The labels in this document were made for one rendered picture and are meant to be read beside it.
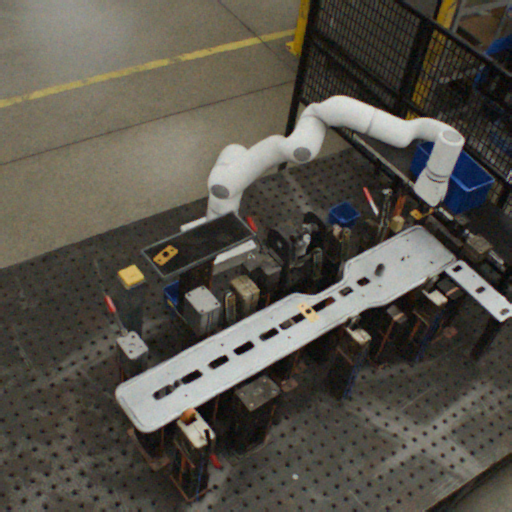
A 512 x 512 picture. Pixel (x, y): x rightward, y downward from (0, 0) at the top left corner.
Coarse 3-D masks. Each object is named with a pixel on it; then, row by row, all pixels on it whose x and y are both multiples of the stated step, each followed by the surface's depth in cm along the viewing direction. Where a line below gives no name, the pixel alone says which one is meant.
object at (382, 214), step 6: (384, 192) 268; (390, 192) 269; (384, 198) 269; (390, 198) 267; (384, 204) 271; (378, 210) 274; (384, 210) 274; (378, 216) 275; (384, 216) 277; (378, 222) 277; (384, 222) 278; (384, 228) 280
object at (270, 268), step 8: (264, 256) 258; (264, 264) 255; (272, 264) 256; (264, 272) 254; (272, 272) 254; (256, 280) 260; (264, 280) 256; (272, 280) 257; (264, 288) 258; (272, 288) 261; (264, 296) 263; (264, 304) 268; (264, 336) 282
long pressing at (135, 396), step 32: (384, 256) 276; (416, 256) 279; (448, 256) 281; (352, 288) 264; (384, 288) 266; (256, 320) 249; (320, 320) 252; (192, 352) 237; (224, 352) 238; (256, 352) 240; (288, 352) 242; (128, 384) 226; (160, 384) 227; (192, 384) 229; (224, 384) 230; (128, 416) 220; (160, 416) 220
